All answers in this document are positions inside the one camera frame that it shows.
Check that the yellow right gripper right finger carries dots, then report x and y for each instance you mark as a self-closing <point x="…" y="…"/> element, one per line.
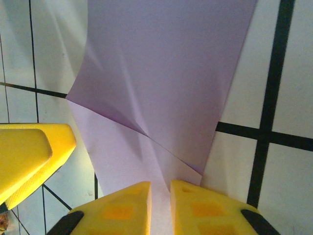
<point x="210" y="213"/>

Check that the lilac square paper sheet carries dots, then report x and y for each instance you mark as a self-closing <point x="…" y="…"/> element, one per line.
<point x="159" y="73"/>

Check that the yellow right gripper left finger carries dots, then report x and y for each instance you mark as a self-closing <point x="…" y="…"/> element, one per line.
<point x="115" y="213"/>

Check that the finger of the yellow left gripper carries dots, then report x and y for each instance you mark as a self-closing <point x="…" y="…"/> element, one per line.
<point x="29" y="156"/>

